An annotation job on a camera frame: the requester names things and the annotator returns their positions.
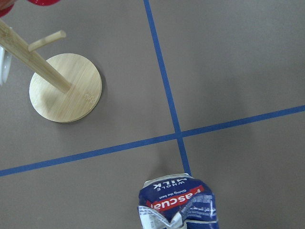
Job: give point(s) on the blue white milk carton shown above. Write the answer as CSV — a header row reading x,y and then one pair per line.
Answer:
x,y
177,201

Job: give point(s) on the white cup on stand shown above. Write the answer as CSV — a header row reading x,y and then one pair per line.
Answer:
x,y
5,63

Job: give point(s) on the wooden mug tree stand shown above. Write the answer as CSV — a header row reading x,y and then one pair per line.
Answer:
x,y
63,88

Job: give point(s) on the red object at top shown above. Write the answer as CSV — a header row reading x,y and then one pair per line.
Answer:
x,y
7,5

